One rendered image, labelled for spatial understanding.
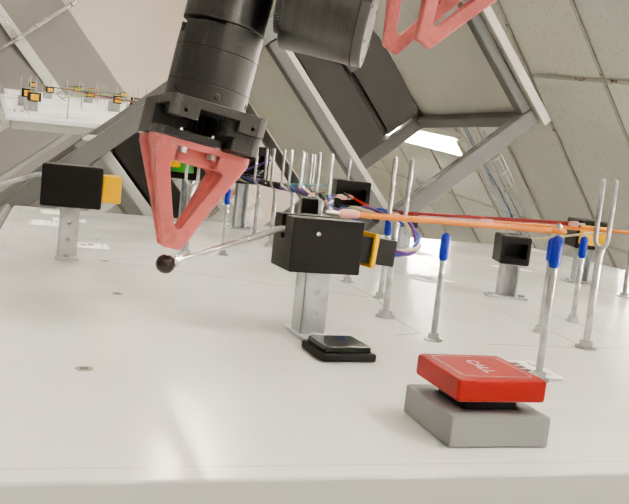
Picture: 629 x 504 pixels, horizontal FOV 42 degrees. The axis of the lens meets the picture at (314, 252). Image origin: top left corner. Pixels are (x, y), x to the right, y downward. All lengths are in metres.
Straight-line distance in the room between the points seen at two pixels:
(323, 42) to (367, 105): 1.19
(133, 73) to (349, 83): 6.54
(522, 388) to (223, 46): 0.29
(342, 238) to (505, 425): 0.23
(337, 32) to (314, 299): 0.19
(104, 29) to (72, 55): 0.38
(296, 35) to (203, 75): 0.07
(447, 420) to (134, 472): 0.16
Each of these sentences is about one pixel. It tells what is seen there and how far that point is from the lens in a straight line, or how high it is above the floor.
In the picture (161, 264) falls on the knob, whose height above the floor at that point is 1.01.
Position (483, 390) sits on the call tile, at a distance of 0.42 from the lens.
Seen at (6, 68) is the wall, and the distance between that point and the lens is 8.08.
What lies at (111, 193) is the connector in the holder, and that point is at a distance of 0.89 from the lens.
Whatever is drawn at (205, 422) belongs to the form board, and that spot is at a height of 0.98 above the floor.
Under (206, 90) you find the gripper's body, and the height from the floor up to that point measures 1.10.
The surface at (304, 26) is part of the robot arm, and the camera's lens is 0.55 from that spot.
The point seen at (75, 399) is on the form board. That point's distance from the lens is 0.43.
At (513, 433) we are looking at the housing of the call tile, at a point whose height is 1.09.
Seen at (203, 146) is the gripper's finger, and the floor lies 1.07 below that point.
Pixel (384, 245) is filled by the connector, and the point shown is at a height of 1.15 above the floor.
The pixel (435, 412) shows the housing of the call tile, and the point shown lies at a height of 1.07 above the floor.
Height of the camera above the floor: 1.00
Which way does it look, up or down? 9 degrees up
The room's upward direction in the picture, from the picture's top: 54 degrees clockwise
